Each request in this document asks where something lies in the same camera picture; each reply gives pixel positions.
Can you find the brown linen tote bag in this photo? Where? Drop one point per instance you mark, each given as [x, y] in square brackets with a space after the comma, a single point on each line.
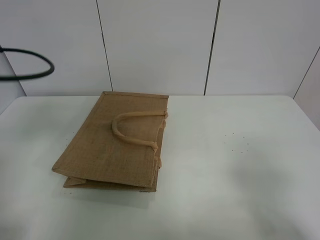
[118, 147]

